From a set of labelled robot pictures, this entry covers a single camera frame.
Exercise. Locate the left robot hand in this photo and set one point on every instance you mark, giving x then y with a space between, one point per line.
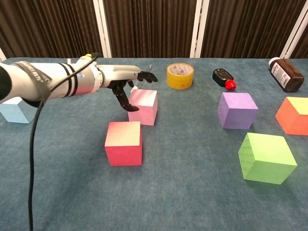
120 73

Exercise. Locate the pink foam cube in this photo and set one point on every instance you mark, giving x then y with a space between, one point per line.
144 113

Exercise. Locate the light blue foam cube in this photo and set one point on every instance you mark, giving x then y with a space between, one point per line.
14 113

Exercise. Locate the purple foam cube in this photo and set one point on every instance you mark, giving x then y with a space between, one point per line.
238 113

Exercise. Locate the green foam cube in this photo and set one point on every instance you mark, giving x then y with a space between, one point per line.
269 166

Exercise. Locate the orange foam cube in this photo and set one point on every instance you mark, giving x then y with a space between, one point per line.
291 122

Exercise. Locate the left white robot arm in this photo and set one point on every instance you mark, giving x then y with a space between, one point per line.
24 81

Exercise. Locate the glass test tube white stopper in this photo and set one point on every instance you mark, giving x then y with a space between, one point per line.
149 67

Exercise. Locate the white drink bottle yellow cap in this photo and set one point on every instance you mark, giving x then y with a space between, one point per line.
87 56

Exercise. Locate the yellow tape roll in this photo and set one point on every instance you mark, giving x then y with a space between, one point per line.
179 81

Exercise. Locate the red foam cube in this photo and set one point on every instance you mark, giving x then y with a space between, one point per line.
122 154

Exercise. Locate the black bottle red cap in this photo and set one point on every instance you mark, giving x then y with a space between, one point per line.
221 75

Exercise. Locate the blue felt table mat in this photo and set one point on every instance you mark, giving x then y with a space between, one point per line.
180 204

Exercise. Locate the brown bottle white cap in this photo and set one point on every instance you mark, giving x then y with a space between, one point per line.
291 77

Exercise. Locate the white partition post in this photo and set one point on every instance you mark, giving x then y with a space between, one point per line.
102 29
294 38
199 29
2 54

